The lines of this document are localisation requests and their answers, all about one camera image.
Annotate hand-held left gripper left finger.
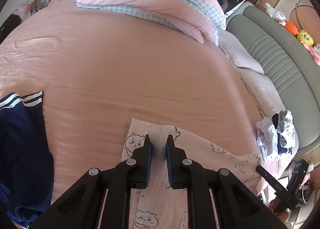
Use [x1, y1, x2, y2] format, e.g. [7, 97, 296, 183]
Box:
[28, 135, 153, 229]

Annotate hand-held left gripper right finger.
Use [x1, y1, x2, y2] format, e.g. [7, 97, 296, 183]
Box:
[165, 134, 288, 229]

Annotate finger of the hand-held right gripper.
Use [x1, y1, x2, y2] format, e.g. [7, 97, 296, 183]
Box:
[256, 165, 275, 185]

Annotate pink printed pajama pants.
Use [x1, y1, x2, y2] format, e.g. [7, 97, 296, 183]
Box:
[121, 117, 262, 229]

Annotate navy shorts with white stripes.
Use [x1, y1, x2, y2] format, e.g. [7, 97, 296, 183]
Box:
[0, 90, 54, 228]

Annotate pile of white navy clothes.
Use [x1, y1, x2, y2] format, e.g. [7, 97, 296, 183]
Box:
[255, 109, 299, 162]

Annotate bed with pink sheet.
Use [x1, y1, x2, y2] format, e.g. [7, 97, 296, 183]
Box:
[0, 0, 300, 229]

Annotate grey padded headboard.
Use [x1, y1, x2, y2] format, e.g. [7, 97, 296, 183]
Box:
[225, 1, 320, 155]

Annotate pink plush toy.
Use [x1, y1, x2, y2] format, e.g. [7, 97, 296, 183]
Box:
[309, 43, 320, 66]

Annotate orange round plush toy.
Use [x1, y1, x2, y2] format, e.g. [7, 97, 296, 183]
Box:
[284, 21, 300, 36]

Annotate white bunny plush toy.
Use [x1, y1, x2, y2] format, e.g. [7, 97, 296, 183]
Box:
[264, 3, 287, 26]

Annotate pink and blue checked duvet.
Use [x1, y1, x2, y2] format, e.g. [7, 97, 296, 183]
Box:
[65, 0, 227, 46]

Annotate black bag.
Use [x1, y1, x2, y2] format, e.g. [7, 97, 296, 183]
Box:
[0, 14, 22, 42]

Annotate pink bag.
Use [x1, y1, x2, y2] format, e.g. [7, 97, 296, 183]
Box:
[15, 4, 32, 16]

